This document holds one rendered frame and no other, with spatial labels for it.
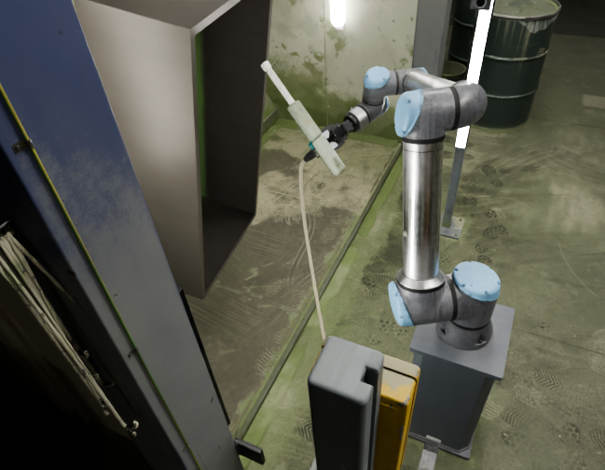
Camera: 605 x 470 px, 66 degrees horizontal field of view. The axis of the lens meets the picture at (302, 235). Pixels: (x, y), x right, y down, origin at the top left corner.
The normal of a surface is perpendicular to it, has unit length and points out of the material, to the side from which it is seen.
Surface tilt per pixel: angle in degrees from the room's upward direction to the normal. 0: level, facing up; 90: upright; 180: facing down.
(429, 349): 0
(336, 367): 0
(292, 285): 0
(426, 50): 90
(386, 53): 90
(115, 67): 90
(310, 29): 90
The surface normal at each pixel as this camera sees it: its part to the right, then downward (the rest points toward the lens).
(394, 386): -0.07, -0.74
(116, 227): 0.91, 0.24
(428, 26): -0.42, 0.63
